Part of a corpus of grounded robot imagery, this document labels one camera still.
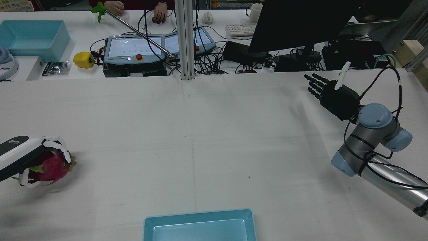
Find black mini computer box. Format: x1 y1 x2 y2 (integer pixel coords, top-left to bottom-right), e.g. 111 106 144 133
223 41 269 67

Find colourful printed box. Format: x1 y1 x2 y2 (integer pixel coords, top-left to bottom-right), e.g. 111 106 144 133
0 0 34 12

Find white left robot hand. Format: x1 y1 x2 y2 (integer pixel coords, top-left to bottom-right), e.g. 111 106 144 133
0 135 72 188

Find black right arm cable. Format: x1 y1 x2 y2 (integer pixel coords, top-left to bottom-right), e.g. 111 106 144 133
344 66 428 191

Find white box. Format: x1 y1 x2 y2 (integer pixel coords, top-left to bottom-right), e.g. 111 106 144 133
17 55 45 81

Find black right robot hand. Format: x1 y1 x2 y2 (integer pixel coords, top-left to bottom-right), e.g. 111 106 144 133
304 61 361 122

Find aluminium frame beam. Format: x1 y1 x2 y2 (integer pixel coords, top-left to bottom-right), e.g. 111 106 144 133
381 0 428 72

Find pink dragon fruit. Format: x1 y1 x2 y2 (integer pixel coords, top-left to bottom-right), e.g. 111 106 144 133
28 149 77 183

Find person left hand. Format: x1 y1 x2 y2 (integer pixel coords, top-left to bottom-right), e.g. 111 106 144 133
152 2 168 24

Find white mug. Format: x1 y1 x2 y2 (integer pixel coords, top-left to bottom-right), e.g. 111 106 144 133
246 3 264 24

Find metal grabber tool green handle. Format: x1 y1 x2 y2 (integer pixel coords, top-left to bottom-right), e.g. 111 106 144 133
91 2 178 60

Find white round device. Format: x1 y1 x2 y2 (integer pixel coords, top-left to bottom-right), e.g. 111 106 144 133
0 46 19 81

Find grey blue teach pendant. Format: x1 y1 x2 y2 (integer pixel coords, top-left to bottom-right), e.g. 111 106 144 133
103 33 167 66
166 26 217 58

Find yellow bell pepper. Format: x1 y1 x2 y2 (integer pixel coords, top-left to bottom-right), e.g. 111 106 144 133
73 51 96 69

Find aluminium frame post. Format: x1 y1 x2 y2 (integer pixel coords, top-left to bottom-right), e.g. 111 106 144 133
175 0 196 81

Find dark grey equipment box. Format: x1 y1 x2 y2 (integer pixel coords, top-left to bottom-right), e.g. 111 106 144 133
102 62 168 78

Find red and black wires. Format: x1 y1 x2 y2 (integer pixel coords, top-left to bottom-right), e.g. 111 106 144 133
90 50 107 65

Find white keyboard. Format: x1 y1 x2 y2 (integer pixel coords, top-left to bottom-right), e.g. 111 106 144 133
225 23 258 37

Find wooden block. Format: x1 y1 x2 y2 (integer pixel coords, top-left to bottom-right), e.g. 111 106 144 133
394 39 428 91

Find clear bag of parts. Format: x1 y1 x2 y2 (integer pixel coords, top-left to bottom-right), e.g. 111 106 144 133
42 61 71 76

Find blue plastic bin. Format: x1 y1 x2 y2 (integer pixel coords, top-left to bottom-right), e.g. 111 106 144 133
143 208 257 241
0 19 71 63

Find black computer monitor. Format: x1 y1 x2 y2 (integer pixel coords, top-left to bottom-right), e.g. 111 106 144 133
248 0 365 72

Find grey metal plate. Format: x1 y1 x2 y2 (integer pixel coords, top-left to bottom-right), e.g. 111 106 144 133
338 19 398 38

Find person right hand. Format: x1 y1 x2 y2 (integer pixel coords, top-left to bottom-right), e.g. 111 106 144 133
104 0 125 16

